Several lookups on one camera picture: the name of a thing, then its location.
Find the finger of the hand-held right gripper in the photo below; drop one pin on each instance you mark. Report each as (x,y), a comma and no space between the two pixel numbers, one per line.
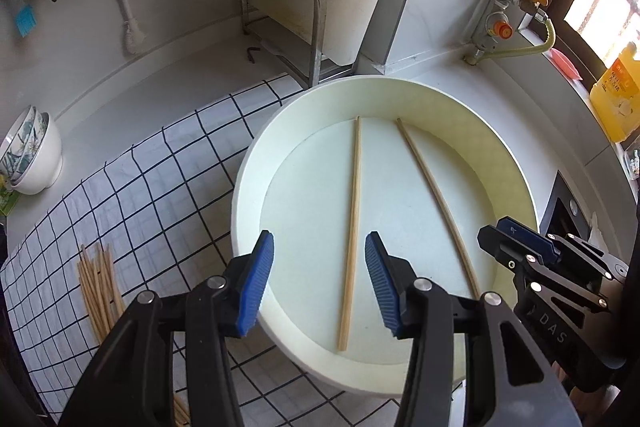
(530,239)
(505,249)

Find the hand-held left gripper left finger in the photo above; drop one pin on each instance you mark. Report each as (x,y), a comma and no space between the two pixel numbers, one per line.
(257,287)

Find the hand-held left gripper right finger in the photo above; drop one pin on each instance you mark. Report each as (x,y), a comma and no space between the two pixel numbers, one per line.
(382,287)

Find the tan wooden chopstick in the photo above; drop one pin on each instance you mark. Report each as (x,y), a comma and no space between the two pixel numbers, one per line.
(351,227)
(430,177)

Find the round white plastic basin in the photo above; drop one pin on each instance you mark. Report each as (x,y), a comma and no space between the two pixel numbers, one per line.
(310,207)

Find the bundle of chopsticks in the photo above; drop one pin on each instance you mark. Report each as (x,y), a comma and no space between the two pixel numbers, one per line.
(97,292)

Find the person's right forearm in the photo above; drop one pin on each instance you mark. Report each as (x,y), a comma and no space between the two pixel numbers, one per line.
(587,407)

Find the white black checked cloth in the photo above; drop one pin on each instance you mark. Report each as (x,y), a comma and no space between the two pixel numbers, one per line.
(165,187)

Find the yellow oil bottle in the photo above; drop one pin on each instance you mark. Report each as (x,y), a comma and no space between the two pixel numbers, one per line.
(620,102)

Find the pink plastic item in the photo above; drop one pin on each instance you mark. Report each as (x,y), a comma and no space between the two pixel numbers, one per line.
(565,64)

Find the grey gas regulator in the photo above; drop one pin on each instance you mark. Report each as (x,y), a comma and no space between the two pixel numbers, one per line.
(492,29)

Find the black hex key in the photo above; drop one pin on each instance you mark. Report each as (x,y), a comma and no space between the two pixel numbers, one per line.
(252,53)

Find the plain white bowl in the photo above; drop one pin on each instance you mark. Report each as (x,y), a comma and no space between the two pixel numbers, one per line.
(47,162)

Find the green yellow seasoning packet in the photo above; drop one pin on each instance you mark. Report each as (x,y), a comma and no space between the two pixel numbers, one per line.
(7,197)

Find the floral patterned bowl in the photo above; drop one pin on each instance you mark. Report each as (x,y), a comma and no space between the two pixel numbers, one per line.
(15,132)
(31,142)

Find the metal dish rack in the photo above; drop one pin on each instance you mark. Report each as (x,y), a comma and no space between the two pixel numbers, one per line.
(315,7)

